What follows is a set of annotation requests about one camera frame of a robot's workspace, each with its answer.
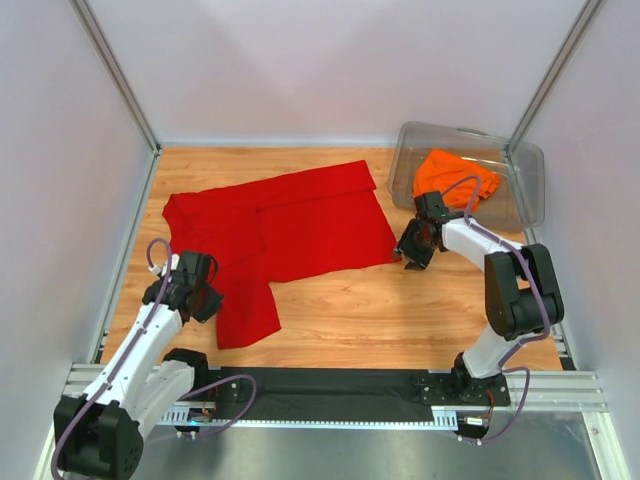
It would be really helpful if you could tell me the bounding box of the red t shirt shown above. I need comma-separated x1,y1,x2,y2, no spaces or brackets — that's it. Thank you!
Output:
163,161,396,350

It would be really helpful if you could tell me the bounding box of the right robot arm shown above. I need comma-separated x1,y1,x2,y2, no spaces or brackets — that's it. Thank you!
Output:
394,191,564,404

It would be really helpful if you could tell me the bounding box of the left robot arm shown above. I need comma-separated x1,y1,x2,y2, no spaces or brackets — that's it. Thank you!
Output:
51,251,223,479

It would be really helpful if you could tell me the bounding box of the orange t shirt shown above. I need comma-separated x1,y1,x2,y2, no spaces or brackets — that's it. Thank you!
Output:
412,149,501,211

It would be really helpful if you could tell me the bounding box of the clear plastic bin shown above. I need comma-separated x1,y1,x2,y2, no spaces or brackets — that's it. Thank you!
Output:
387,121,545,233

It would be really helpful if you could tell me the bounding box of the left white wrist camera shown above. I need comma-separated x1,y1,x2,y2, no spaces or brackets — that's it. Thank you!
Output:
148,263,168,277

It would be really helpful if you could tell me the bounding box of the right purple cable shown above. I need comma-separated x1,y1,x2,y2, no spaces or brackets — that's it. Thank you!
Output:
439,174,553,446

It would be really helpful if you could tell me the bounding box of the purple cable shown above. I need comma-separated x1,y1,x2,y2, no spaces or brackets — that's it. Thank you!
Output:
51,237,258,476
439,174,553,446

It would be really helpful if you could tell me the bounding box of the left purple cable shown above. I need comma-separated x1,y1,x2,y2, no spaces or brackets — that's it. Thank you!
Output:
51,237,258,476

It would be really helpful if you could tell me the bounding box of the slotted cable duct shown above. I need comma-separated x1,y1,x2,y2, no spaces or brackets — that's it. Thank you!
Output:
149,405,459,429

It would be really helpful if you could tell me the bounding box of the aluminium front rail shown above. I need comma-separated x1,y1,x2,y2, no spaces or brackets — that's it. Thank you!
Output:
59,362,609,413

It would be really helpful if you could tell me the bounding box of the right aluminium corner post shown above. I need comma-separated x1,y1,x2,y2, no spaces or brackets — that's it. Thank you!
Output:
507,0,605,154

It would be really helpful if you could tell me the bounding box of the aluminium corner post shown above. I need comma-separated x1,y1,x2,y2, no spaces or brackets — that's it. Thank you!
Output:
69,0,162,152
507,0,605,154

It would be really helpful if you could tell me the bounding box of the left aluminium corner post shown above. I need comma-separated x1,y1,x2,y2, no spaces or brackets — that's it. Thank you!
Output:
69,0,162,152

